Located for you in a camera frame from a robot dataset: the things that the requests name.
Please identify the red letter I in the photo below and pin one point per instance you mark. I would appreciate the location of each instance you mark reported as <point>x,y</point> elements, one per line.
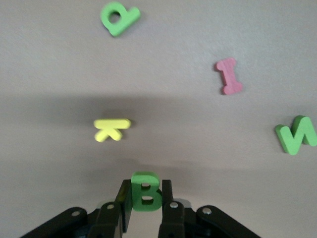
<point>229,75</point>

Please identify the yellow letter K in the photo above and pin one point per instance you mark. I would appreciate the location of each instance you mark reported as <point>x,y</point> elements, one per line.
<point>111,124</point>

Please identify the green letter P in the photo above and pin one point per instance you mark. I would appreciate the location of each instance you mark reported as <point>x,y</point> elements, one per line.
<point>128,18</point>

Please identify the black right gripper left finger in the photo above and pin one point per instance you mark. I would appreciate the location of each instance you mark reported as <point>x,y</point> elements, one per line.
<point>109,220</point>

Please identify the green letter B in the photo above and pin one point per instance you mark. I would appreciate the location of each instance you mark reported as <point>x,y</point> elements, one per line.
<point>144,178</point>

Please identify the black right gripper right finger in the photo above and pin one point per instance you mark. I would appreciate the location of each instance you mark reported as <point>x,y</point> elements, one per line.
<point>173,220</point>

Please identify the green letter N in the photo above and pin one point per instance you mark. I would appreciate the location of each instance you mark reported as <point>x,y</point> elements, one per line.
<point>288,138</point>

